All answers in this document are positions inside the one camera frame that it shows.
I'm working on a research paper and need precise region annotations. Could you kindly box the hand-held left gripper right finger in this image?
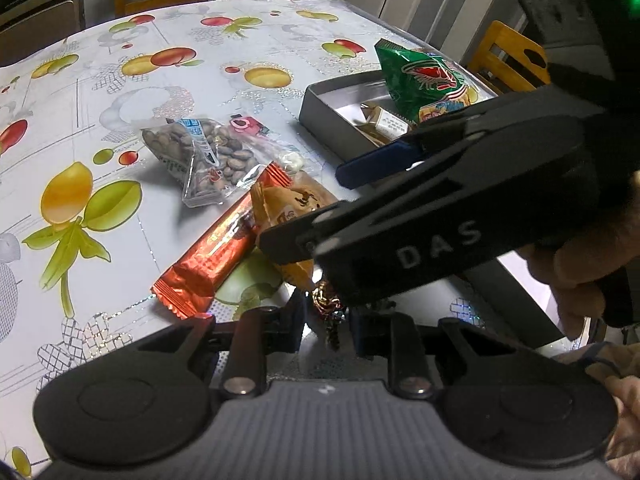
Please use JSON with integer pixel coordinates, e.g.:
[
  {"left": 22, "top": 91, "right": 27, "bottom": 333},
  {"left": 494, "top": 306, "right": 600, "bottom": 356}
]
[{"left": 350, "top": 310, "right": 553, "bottom": 399}]

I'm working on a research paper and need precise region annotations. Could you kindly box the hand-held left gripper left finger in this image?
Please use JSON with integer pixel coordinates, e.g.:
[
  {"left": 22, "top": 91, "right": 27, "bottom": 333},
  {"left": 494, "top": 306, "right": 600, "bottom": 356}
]
[{"left": 132, "top": 304, "right": 306, "bottom": 399}]

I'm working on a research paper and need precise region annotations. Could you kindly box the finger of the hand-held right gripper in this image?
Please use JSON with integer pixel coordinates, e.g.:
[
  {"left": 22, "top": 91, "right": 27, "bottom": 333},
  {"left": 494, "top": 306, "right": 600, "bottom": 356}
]
[
  {"left": 335, "top": 84, "right": 587, "bottom": 191},
  {"left": 256, "top": 175, "right": 472, "bottom": 266}
]

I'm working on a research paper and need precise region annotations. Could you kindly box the small brown snack packet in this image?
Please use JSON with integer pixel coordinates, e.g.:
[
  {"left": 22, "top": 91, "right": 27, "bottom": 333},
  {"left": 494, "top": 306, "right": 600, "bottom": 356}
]
[{"left": 356, "top": 122, "right": 388, "bottom": 148}]

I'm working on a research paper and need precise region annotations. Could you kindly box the orange yellow pastry packet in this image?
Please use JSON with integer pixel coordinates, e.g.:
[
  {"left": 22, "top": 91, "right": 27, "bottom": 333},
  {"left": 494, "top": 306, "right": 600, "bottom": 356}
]
[{"left": 249, "top": 180, "right": 341, "bottom": 293}]

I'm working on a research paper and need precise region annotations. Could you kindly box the small beige snack packet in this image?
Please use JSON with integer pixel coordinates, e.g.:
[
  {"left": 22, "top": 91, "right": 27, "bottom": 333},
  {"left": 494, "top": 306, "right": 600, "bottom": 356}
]
[{"left": 370, "top": 106, "right": 412, "bottom": 137}]

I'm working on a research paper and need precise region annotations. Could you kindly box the red gold foil candy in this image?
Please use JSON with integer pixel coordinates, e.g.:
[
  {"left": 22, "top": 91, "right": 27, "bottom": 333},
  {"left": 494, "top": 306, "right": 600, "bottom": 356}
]
[{"left": 312, "top": 280, "right": 348, "bottom": 351}]

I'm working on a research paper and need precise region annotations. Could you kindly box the orange foil snack bar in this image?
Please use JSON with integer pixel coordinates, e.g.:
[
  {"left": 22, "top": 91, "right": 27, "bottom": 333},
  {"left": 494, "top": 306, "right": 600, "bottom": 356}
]
[{"left": 151, "top": 162, "right": 293, "bottom": 320}]

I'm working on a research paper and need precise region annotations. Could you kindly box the grey cardboard box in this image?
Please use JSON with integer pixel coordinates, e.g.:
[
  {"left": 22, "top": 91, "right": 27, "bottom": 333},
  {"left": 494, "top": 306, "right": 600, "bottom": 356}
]
[{"left": 299, "top": 69, "right": 568, "bottom": 356}]

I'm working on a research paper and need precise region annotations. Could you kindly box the green shrimp snack bag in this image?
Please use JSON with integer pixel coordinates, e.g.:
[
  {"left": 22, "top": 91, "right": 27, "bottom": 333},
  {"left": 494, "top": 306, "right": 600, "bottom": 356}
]
[{"left": 375, "top": 39, "right": 483, "bottom": 126}]

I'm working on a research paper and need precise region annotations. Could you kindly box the clear packet of beans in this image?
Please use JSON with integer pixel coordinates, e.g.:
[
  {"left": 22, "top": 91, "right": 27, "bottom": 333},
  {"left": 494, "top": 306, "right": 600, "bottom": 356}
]
[{"left": 141, "top": 117, "right": 266, "bottom": 208}]

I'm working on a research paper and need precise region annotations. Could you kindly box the pink label candy packet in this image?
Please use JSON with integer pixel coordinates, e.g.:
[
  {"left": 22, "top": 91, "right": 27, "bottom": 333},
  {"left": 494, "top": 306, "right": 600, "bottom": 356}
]
[{"left": 227, "top": 115, "right": 321, "bottom": 181}]

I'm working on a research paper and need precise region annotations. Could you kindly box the person's right hand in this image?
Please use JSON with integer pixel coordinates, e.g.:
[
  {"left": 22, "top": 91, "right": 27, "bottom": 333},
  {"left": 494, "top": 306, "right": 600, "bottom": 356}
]
[{"left": 521, "top": 174, "right": 640, "bottom": 339}]

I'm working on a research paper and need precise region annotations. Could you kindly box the fruit print tablecloth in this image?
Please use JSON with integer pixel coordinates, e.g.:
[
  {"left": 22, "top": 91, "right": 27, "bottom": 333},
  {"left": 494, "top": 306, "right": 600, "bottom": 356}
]
[{"left": 0, "top": 0, "right": 506, "bottom": 467}]

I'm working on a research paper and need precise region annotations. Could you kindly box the white door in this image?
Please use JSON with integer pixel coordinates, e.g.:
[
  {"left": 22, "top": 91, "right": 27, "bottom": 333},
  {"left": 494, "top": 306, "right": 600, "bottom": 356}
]
[{"left": 407, "top": 0, "right": 526, "bottom": 53}]

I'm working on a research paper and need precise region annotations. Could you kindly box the black water dispenser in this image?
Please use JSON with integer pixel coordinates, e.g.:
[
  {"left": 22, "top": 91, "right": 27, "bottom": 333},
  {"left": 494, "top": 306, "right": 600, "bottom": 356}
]
[{"left": 0, "top": 0, "right": 86, "bottom": 67}]

